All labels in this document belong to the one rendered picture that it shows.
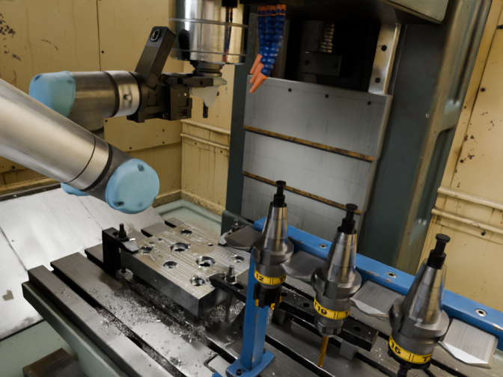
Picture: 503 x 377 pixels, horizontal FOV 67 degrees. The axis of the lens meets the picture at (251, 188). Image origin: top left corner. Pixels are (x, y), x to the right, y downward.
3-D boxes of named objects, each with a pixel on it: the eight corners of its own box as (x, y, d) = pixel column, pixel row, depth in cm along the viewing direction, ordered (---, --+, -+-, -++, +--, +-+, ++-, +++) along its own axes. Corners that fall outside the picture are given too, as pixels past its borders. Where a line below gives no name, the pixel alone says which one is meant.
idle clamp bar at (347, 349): (365, 367, 78) (371, 343, 76) (260, 314, 92) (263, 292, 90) (373, 353, 82) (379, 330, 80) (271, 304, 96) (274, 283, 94)
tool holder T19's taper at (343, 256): (358, 272, 53) (367, 229, 50) (349, 287, 49) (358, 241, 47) (328, 261, 55) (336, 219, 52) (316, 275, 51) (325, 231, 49)
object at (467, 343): (487, 378, 39) (490, 372, 39) (434, 351, 42) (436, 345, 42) (497, 342, 44) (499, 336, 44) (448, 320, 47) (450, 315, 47)
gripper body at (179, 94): (170, 111, 79) (118, 117, 70) (169, 68, 76) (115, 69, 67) (194, 117, 75) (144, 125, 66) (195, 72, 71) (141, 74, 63)
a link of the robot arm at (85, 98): (30, 126, 59) (22, 68, 55) (96, 117, 67) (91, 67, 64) (55, 135, 54) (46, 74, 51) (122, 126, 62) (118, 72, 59)
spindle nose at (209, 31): (262, 66, 78) (267, 2, 74) (200, 63, 67) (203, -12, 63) (212, 59, 89) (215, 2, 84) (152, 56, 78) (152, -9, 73)
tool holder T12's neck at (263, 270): (290, 274, 61) (293, 256, 60) (277, 289, 57) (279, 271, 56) (263, 263, 63) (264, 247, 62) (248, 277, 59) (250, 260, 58)
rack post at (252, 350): (245, 388, 71) (259, 252, 61) (224, 372, 74) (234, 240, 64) (275, 359, 79) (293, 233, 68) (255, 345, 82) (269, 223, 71)
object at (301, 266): (305, 286, 51) (306, 280, 51) (274, 270, 54) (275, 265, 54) (329, 266, 57) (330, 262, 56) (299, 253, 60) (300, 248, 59)
